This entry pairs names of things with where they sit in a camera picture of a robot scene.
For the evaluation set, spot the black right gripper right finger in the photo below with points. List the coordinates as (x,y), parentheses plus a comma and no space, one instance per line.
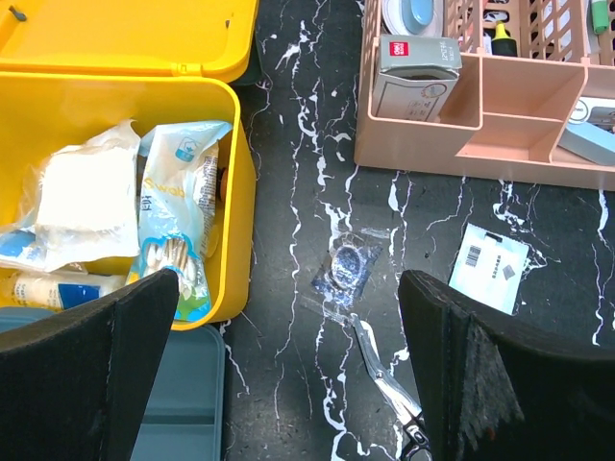
(493,387)

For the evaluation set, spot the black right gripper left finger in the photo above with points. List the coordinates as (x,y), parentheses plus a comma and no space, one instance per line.
(75,385)

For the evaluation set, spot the white plastic bottle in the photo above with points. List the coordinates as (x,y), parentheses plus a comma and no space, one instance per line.
(58,291)

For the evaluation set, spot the clear bag blue items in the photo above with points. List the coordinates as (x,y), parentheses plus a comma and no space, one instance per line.
(21,250)

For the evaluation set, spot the white gauze pad bag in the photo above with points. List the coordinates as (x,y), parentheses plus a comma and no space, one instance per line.
(85,200)

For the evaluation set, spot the cotton swab bag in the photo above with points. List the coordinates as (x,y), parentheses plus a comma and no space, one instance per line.
(177,206)

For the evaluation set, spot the brown medicine bottle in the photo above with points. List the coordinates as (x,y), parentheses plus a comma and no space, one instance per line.
(222,184)

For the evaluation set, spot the yellow medicine box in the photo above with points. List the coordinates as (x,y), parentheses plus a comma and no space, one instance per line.
(71,69)

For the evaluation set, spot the blue divided tray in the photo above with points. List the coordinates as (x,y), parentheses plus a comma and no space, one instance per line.
(183,415)

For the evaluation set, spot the white gauze packet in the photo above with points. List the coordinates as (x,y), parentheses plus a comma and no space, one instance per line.
(488,268)

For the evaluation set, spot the small blue patterned packet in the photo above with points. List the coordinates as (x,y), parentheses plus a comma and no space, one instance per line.
(347,266)

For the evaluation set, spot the blue white stapler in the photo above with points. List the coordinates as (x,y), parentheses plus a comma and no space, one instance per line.
(589,131)

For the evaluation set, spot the grey deli box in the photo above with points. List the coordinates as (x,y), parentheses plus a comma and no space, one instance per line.
(414,76)

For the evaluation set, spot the pink desk organizer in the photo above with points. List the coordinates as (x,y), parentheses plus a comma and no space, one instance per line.
(505,116)

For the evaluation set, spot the blue white tape dispenser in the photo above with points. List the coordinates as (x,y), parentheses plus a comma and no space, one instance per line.
(413,17)

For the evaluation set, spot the green capped marker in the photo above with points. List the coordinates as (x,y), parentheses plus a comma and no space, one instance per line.
(599,15)

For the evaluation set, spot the black handled scissors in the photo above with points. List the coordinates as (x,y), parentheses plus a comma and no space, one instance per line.
(406,408)

